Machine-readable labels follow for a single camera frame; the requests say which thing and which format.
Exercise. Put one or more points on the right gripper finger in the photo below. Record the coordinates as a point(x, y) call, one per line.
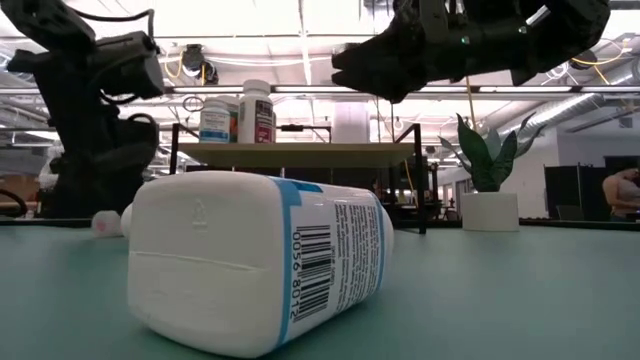
point(380, 50)
point(385, 82)

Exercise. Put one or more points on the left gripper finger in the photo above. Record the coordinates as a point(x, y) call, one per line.
point(117, 192)
point(65, 195)

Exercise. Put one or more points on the small pink bottle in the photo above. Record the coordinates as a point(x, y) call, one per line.
point(106, 224)

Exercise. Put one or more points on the small white bottle blue label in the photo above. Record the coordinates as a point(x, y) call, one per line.
point(214, 125)

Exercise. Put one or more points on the rectangular white bottle blue label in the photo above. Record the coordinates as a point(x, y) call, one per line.
point(225, 260)

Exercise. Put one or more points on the white bottle dark red label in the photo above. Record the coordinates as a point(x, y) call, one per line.
point(255, 120)

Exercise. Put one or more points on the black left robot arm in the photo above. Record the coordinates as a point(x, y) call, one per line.
point(60, 75)

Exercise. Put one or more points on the wooden shelf black metal legs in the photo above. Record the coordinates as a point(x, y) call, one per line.
point(300, 154)

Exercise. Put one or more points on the snake plant white pot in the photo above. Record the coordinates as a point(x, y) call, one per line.
point(490, 212)

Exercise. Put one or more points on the black partition panel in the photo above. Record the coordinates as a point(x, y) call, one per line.
point(562, 192)

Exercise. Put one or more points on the person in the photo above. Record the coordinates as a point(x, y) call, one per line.
point(622, 197)

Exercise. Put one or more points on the green table mat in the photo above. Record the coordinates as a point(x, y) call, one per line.
point(500, 300)

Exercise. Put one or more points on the black metal table frame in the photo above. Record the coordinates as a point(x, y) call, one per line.
point(60, 221)

